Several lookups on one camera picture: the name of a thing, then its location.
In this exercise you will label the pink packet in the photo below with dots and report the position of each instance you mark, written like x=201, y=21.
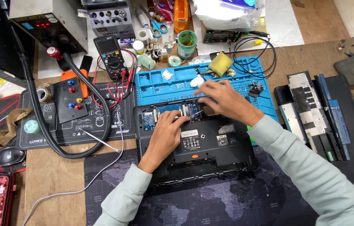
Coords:
x=163, y=8

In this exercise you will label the black world map desk mat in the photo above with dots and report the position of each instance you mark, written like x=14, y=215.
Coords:
x=202, y=201

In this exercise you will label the black printed repair mat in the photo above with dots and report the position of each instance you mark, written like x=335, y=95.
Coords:
x=101, y=125

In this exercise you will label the white tissue wad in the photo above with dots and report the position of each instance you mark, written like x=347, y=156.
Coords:
x=197, y=82

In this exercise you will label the blue silicone repair mat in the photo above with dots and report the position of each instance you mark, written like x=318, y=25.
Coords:
x=177, y=84

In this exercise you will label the white capped bottle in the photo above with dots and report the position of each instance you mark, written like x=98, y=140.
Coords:
x=138, y=47

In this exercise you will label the small black laptop part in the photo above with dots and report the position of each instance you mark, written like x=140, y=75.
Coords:
x=254, y=89

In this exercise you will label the solder wick spool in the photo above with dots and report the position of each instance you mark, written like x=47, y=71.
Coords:
x=174, y=61

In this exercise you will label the white tape roll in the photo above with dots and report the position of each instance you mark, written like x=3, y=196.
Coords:
x=142, y=34

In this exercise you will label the black hot air station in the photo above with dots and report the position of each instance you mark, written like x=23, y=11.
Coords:
x=51, y=22

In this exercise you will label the green plastic cup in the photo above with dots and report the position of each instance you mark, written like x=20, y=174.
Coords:
x=187, y=44

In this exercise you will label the brown tape roll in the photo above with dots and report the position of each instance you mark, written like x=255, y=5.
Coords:
x=43, y=95

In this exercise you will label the small amber bottle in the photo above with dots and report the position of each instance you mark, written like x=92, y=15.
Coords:
x=164, y=56

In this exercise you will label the translucent plastic bottle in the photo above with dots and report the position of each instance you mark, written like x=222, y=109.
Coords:
x=146, y=61

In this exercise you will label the brown tape strip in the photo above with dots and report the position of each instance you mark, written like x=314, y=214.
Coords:
x=9, y=127

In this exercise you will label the person's right hand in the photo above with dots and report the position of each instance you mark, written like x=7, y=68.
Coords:
x=233, y=100

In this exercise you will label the black digital multimeter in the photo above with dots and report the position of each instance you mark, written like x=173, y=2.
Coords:
x=111, y=56

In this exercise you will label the red multimeter probe lead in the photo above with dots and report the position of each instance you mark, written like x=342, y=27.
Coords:
x=114, y=89

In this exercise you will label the person's left hand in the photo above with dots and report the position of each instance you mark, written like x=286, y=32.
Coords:
x=161, y=141

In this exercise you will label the small metal bracket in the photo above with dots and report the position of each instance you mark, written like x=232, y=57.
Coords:
x=167, y=74

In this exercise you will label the black opened laptop base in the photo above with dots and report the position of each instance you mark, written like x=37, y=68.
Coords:
x=208, y=147

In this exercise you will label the yellow sponge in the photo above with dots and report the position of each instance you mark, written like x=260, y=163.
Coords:
x=221, y=63

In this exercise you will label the white plastic bag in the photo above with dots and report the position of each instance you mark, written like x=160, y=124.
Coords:
x=227, y=14

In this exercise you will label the white tube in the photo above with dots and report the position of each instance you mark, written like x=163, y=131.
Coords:
x=142, y=17

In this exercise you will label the blue memory module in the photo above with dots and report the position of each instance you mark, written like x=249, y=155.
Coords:
x=167, y=107

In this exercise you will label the black laptop battery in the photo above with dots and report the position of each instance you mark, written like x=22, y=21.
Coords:
x=333, y=116

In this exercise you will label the black computer mouse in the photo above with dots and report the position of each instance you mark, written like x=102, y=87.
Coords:
x=9, y=156

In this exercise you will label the black tester device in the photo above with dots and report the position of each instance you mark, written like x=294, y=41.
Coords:
x=222, y=36

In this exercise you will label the green solder spool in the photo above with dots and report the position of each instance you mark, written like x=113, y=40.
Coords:
x=31, y=126

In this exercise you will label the black plate with coloured knobs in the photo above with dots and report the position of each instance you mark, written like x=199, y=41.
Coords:
x=70, y=100

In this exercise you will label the orange plastic tool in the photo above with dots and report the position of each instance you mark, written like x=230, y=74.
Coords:
x=70, y=74

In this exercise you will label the orange tape dispenser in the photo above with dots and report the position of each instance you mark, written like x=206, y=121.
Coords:
x=180, y=15

